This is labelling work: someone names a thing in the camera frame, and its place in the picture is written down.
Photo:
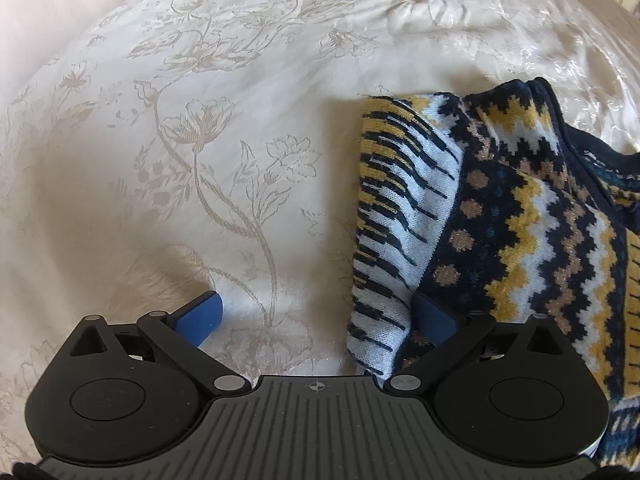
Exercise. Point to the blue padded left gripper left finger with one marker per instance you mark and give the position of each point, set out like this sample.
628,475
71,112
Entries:
177,337

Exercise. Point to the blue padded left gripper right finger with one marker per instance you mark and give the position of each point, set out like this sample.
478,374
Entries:
455,338

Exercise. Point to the navy yellow patterned knit sweater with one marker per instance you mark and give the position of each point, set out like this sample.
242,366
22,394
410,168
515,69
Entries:
492,202

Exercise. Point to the cream floral bedspread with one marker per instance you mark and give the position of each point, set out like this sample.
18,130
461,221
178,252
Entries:
182,146

